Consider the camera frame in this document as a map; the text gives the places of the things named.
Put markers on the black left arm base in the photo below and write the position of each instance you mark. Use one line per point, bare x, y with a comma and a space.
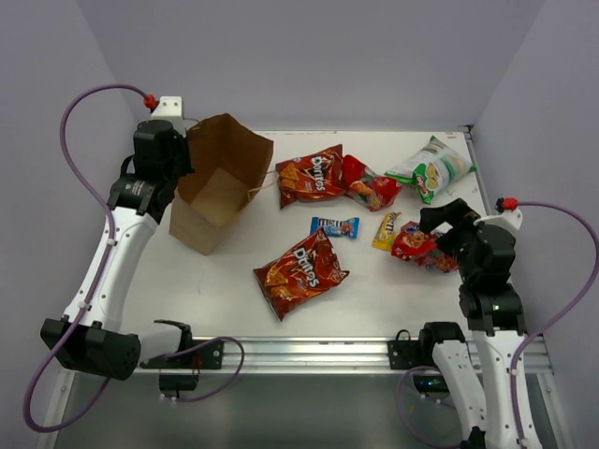
181, 374

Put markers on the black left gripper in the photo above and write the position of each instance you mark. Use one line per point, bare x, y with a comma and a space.
179, 159

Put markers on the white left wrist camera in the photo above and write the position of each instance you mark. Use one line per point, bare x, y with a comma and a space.
170, 108

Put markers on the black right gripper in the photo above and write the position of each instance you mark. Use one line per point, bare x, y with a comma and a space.
432, 217

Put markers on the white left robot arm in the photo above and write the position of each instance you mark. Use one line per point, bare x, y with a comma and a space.
87, 338

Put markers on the aluminium front mounting rail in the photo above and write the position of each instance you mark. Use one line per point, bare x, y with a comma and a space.
305, 356

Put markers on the yellow M&M's packet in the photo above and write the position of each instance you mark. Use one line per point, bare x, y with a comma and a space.
385, 234

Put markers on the red Doritos bag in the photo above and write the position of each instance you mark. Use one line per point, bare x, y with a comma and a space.
312, 177
307, 270

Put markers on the red snack bag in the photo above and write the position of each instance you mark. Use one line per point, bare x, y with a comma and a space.
371, 190

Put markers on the red candy assortment bag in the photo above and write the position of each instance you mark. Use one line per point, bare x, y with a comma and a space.
413, 246

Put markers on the brown paper bag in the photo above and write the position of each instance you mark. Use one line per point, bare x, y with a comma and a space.
230, 164

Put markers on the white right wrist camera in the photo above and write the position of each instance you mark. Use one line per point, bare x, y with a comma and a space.
508, 216

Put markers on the blue M&M's packet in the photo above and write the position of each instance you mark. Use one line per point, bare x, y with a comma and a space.
336, 228

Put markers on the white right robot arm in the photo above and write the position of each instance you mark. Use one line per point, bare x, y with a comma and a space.
490, 394

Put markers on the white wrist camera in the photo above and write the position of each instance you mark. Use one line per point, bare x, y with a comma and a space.
508, 216
170, 108

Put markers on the green Chuba cassava bag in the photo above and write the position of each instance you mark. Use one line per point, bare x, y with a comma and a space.
431, 169

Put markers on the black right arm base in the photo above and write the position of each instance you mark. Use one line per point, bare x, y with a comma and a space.
412, 355

